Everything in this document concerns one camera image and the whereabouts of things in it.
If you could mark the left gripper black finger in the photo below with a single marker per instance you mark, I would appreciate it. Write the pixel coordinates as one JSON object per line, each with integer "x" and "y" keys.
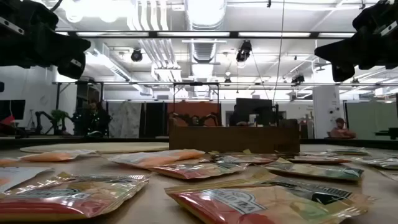
{"x": 68, "y": 48}

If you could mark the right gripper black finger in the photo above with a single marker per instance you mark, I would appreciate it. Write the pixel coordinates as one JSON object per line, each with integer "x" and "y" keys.
{"x": 339, "y": 51}

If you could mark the black background robot arm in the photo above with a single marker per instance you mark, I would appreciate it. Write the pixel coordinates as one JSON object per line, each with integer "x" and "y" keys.
{"x": 38, "y": 124}

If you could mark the white orange tea bag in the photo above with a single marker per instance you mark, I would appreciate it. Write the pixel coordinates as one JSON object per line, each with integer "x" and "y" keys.
{"x": 18, "y": 177}
{"x": 56, "y": 156}
{"x": 192, "y": 153}
{"x": 146, "y": 160}
{"x": 6, "y": 161}

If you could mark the wooden tea box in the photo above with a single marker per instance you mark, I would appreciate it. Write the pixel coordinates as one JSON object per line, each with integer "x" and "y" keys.
{"x": 233, "y": 140}

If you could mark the black ceiling spot lamp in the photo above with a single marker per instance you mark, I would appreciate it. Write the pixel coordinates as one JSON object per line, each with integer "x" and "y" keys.
{"x": 298, "y": 78}
{"x": 244, "y": 51}
{"x": 136, "y": 55}

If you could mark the white pillar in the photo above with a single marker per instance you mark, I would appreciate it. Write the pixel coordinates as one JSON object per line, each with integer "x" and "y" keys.
{"x": 326, "y": 105}

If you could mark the green background plant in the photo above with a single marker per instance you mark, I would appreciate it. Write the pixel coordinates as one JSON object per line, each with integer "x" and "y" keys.
{"x": 59, "y": 115}

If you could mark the grey green panel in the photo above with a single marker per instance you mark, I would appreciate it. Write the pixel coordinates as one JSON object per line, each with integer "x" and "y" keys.
{"x": 370, "y": 119}

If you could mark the person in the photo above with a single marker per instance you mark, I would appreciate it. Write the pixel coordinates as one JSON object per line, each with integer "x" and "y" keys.
{"x": 342, "y": 132}
{"x": 234, "y": 119}
{"x": 96, "y": 119}

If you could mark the grey patterned curtain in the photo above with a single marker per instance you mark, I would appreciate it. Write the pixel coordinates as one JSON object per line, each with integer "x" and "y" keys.
{"x": 124, "y": 119}

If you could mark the black desk monitor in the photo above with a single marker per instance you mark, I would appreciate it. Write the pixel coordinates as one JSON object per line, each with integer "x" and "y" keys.
{"x": 255, "y": 107}

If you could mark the round woven placemat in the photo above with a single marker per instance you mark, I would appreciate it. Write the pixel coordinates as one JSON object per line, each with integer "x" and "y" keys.
{"x": 93, "y": 147}

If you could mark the black beam with light strips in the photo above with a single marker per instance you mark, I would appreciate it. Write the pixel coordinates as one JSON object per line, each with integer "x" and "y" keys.
{"x": 234, "y": 34}

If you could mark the orange partition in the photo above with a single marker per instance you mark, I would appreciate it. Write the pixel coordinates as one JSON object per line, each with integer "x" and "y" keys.
{"x": 199, "y": 109}

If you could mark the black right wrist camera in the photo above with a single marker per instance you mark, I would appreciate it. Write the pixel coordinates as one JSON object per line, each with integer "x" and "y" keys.
{"x": 371, "y": 17}

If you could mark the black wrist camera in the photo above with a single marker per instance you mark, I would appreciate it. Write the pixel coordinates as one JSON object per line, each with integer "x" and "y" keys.
{"x": 34, "y": 14}
{"x": 371, "y": 17}

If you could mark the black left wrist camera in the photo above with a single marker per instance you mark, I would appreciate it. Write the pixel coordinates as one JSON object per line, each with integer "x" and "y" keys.
{"x": 34, "y": 14}

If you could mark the black wall monitor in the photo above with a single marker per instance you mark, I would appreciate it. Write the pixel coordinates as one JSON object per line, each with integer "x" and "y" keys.
{"x": 14, "y": 109}

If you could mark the silver ventilation duct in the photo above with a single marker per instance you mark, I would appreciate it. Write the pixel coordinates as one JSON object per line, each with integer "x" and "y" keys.
{"x": 205, "y": 12}

